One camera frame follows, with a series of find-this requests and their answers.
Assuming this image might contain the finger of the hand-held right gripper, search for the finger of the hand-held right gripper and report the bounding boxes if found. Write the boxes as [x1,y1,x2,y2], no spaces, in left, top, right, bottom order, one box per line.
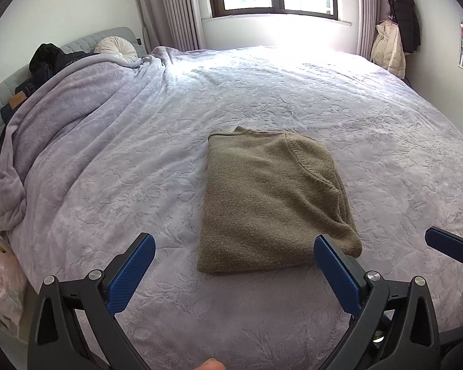
[437,314,463,345]
[425,227,463,265]

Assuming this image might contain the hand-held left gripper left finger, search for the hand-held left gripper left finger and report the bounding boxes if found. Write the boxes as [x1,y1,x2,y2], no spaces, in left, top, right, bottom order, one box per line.
[27,232,157,370]

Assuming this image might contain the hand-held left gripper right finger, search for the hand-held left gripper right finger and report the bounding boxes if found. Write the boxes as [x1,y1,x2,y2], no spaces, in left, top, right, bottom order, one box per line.
[313,233,442,370]

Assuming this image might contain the brown knit sweater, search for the brown knit sweater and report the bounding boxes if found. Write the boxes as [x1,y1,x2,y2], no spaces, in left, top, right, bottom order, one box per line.
[196,125,362,276]

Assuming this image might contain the dark clothes pile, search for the dark clothes pile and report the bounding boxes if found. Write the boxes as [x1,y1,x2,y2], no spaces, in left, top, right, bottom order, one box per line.
[29,42,101,85]

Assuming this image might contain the person's left hand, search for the person's left hand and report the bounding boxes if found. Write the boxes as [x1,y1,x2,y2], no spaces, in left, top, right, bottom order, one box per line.
[198,356,225,370]

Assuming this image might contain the lavender embossed blanket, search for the lavender embossed blanket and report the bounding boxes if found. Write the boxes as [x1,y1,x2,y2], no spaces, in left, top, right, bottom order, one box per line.
[0,45,463,370]

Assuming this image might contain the pink plastic bag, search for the pink plastic bag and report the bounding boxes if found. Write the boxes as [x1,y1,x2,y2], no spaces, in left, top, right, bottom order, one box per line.
[0,233,27,328]

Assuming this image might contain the beige hanging coat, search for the beige hanging coat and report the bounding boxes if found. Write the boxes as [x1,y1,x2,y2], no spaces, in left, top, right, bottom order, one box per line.
[370,21,407,80]

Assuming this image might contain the blue jeans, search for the blue jeans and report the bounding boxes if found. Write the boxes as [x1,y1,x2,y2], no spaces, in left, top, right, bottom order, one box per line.
[0,79,43,178]

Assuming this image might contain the round white pillow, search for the round white pillow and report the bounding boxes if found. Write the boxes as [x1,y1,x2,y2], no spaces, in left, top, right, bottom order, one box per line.
[94,36,143,66]

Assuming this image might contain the black hanging coat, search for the black hanging coat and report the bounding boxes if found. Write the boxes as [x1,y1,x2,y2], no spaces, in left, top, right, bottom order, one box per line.
[385,0,421,55]

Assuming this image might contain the grey quilted headboard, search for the grey quilted headboard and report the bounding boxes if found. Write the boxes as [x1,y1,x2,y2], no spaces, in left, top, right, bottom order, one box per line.
[0,26,147,186]

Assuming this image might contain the grey pleated curtain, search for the grey pleated curtain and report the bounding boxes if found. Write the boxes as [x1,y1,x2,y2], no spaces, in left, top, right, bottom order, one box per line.
[354,0,400,60]
[131,0,205,52]

